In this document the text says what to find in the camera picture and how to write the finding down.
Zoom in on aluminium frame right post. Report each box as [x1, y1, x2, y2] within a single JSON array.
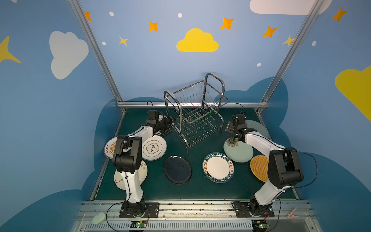
[[261, 0, 325, 105]]

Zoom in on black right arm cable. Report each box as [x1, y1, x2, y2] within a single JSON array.
[[289, 151, 318, 189]]

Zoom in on left green circuit board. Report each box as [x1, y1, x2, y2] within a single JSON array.
[[129, 221, 147, 229]]

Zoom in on white plate orange sunburst edge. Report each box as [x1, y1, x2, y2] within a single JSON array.
[[103, 137, 117, 159]]

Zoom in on right green circuit board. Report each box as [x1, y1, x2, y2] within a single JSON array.
[[252, 220, 269, 232]]

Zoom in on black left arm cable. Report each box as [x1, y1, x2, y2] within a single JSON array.
[[105, 201, 131, 232]]

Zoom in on aluminium frame post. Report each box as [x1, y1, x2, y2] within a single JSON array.
[[261, 0, 325, 105], [69, 0, 122, 102]]

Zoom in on plain grey-green plate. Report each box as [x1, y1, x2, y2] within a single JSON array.
[[245, 120, 270, 139]]

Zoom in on aluminium frame left post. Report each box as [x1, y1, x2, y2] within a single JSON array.
[[69, 0, 122, 102]]

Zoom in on orange woven round plate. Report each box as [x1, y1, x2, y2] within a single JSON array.
[[250, 155, 269, 183]]

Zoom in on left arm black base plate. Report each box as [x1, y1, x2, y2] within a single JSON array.
[[119, 200, 159, 218]]

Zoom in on aluminium frame back rail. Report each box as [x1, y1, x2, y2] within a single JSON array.
[[117, 101, 269, 108]]

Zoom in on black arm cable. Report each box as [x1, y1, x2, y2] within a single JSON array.
[[289, 151, 318, 189], [105, 201, 131, 232]]

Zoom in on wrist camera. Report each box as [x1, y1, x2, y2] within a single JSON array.
[[146, 110, 159, 124], [232, 114, 245, 126]]

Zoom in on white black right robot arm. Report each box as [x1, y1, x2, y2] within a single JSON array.
[[226, 122, 304, 210]]

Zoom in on white plate green lettered rim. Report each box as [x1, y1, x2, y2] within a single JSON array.
[[203, 152, 235, 184]]

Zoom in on pale green sunflower plate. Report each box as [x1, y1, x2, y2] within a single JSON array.
[[223, 137, 254, 163]]

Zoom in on white plate gold ring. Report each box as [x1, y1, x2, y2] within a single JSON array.
[[141, 135, 168, 161]]

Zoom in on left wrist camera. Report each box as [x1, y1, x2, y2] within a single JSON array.
[[146, 110, 159, 124]]

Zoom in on black round plate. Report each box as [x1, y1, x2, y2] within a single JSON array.
[[163, 156, 192, 185]]

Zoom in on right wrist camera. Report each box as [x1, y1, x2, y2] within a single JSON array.
[[232, 114, 245, 126]]

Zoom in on stainless steel dish rack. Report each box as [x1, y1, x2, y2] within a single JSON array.
[[163, 72, 230, 152]]

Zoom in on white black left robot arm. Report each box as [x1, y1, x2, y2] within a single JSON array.
[[112, 111, 174, 204]]

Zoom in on pink clothes peg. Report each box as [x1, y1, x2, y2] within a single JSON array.
[[287, 208, 299, 219]]

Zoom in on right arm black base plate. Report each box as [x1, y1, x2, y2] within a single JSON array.
[[231, 200, 275, 218]]

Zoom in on pale green round disc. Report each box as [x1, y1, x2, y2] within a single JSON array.
[[92, 212, 106, 225]]

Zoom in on white plate floral sprigs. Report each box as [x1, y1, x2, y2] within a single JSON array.
[[113, 160, 148, 191]]

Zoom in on green circuit board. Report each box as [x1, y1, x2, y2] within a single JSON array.
[[129, 221, 147, 229], [252, 220, 269, 232]]

